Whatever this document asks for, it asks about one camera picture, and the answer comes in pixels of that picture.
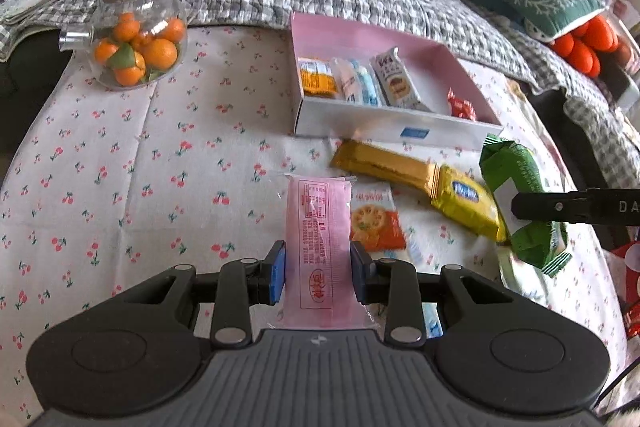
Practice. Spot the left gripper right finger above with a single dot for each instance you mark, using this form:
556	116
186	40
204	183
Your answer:
393	284

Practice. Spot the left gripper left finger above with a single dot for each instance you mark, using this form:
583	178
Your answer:
240	285

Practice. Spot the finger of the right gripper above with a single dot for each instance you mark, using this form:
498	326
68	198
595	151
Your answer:
595	206

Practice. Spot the pink snack packet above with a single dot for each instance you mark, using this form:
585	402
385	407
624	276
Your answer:
318	290

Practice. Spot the green snack packet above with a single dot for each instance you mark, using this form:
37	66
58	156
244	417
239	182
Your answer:
513	178

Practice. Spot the yellow cracker packet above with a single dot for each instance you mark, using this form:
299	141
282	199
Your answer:
460	198

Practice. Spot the gold brown wafer bar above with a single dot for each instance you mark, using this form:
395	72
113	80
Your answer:
376	162

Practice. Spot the red candy packet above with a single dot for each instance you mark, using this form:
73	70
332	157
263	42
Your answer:
459	107

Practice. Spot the orange lotus chip packet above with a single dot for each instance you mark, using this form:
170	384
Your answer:
374	219

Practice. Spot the orange carrot plush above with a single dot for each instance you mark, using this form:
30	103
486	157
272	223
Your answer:
581	46

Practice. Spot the cherry print tablecloth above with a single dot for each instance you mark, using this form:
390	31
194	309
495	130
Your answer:
109	188

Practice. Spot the white brown cake packet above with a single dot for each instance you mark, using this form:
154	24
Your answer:
396	81

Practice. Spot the white blue bread packet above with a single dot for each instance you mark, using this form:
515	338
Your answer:
357	81

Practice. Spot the white pink cardboard box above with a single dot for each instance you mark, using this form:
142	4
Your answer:
433	69

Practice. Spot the orange snack packet in box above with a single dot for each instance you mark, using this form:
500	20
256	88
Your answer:
317	78

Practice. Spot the glass jar with tangerines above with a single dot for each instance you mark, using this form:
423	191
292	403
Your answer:
129	43

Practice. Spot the grey checkered blanket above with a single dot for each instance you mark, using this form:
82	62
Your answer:
474	34

